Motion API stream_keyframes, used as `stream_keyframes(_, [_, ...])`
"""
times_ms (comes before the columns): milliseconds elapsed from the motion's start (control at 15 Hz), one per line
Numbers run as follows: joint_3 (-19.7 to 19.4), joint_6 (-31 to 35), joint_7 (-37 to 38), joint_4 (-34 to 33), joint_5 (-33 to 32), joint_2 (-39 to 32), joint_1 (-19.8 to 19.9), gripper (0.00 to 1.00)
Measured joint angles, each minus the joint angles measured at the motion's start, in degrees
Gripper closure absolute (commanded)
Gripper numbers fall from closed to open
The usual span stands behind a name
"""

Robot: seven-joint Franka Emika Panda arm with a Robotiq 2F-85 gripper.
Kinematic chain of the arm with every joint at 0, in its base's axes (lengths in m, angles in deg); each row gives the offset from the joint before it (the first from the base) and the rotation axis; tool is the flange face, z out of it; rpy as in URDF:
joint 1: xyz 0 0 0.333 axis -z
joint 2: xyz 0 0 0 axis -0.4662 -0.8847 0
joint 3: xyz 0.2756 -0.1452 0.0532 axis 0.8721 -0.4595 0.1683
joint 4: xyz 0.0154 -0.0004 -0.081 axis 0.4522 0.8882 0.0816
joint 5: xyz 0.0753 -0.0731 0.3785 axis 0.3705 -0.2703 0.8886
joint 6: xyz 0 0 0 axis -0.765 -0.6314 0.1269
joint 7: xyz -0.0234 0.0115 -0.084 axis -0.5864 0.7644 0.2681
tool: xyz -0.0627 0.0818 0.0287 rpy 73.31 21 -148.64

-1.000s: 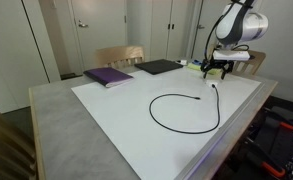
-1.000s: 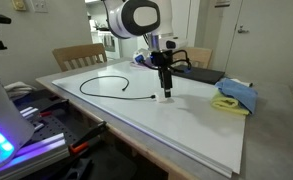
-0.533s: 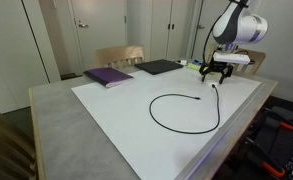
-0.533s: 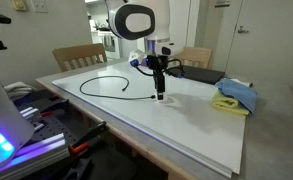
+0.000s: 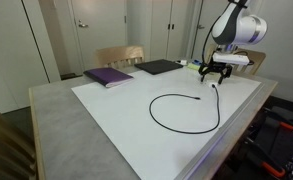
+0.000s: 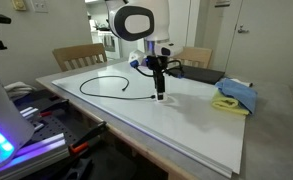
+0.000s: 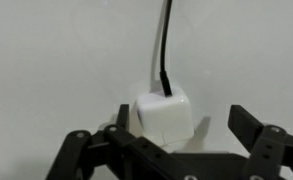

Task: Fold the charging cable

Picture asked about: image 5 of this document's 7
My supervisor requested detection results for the black flat folder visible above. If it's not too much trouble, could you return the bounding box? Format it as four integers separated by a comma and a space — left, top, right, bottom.
134, 59, 184, 76

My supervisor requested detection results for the purple notebook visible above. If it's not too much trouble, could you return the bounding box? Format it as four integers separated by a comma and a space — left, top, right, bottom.
83, 67, 135, 89

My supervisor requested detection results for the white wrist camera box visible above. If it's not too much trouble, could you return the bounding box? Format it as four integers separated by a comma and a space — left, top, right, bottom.
212, 53, 249, 66

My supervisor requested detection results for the black charging cable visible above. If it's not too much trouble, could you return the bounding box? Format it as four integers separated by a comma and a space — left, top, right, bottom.
148, 83, 221, 135

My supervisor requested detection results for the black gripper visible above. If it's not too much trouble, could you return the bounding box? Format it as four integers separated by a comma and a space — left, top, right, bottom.
198, 60, 234, 85

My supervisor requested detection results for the yellow cloth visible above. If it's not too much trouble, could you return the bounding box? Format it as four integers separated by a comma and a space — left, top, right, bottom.
186, 63, 201, 71

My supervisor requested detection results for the light wooden slat-back chair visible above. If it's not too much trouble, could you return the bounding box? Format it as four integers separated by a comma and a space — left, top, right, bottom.
204, 44, 267, 76
95, 45, 146, 70
0, 101, 42, 180

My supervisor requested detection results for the large white board mat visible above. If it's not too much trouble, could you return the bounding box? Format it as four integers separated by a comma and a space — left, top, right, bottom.
70, 67, 263, 180

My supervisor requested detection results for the black orange-handled bar clamp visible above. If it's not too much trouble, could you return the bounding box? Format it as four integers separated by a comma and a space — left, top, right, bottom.
264, 116, 293, 133
245, 139, 287, 178

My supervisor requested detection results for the small white box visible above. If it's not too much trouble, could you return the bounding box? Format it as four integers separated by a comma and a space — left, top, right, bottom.
175, 59, 189, 67

